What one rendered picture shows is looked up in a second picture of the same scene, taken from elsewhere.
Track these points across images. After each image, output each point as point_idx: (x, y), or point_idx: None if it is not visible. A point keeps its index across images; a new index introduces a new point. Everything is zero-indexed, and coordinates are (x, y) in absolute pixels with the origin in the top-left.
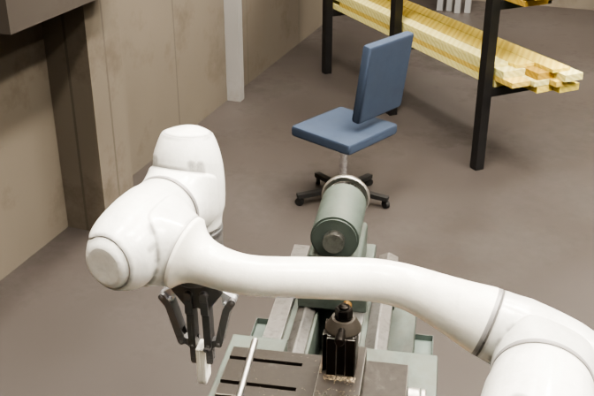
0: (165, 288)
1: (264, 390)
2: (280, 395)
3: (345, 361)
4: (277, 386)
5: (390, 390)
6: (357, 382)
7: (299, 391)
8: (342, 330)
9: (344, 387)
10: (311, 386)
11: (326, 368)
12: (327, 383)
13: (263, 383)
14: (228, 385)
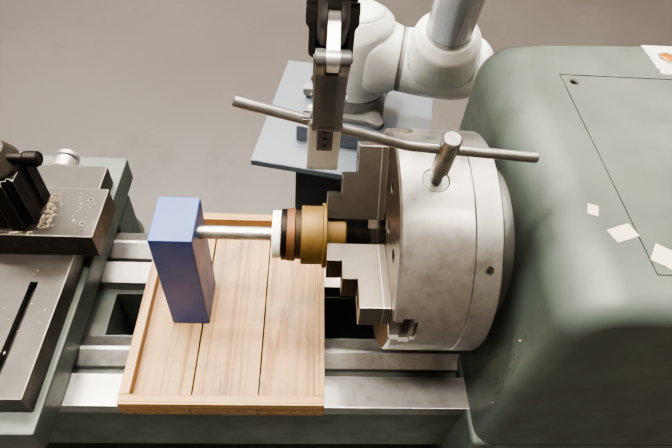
0: (328, 47)
1: (27, 323)
2: (45, 299)
3: (36, 187)
4: (20, 307)
5: (56, 179)
6: (62, 191)
7: (39, 277)
8: (12, 153)
9: (71, 204)
10: (31, 263)
11: (33, 218)
12: (58, 222)
13: (8, 327)
14: (3, 381)
